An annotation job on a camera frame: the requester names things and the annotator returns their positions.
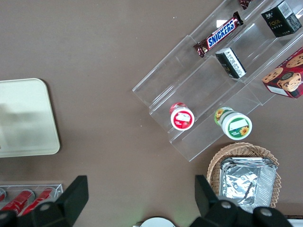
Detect light wicker basket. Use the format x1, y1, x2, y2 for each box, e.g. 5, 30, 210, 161
206, 142, 282, 215

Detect white plastic snack bin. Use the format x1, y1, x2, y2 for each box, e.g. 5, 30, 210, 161
285, 213, 303, 227

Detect beige plastic tray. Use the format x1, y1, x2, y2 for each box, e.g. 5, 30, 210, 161
0, 78, 61, 158

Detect stacked aluminium foil trays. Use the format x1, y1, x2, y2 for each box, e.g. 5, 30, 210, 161
219, 157, 278, 214

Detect clear acrylic stepped shelf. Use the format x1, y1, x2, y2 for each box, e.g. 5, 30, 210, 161
132, 0, 303, 162

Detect clear acrylic bottle rack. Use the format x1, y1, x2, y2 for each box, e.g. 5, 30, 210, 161
0, 183, 64, 227

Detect red lid yogurt cup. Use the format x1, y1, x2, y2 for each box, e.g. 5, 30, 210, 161
169, 102, 196, 131

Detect Snickers chocolate bar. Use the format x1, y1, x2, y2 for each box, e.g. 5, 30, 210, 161
237, 0, 255, 11
193, 11, 245, 59

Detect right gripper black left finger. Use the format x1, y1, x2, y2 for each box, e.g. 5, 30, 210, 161
0, 175, 89, 227

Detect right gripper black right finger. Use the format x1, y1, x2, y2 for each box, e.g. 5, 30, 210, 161
194, 175, 291, 227

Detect green lid yogurt cup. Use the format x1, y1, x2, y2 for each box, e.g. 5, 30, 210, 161
214, 106, 253, 140

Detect small black carton box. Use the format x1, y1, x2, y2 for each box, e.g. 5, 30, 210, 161
215, 47, 247, 79
260, 0, 303, 38

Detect red chocolate cookie box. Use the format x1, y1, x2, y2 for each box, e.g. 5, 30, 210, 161
262, 47, 303, 100

